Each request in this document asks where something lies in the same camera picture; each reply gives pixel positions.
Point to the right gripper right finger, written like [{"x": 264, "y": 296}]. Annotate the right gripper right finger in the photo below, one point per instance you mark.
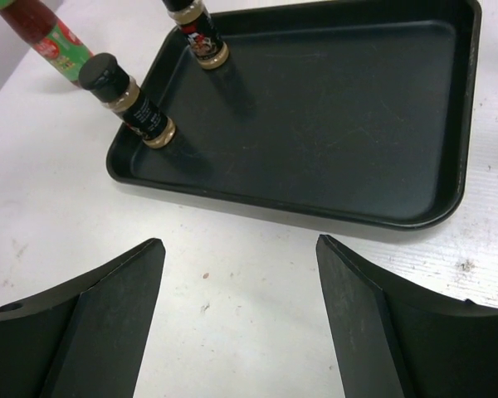
[{"x": 394, "y": 338}]

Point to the black plastic tray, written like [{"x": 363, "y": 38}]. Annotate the black plastic tray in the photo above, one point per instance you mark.
[{"x": 356, "y": 111}]

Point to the small spice jar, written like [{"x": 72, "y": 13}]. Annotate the small spice jar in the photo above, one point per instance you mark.
[
  {"x": 199, "y": 31},
  {"x": 118, "y": 91}
]

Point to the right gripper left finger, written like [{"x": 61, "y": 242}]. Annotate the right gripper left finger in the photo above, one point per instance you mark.
[{"x": 85, "y": 337}]

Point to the red chili sauce bottle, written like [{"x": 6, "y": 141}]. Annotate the red chili sauce bottle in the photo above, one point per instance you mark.
[{"x": 36, "y": 24}]

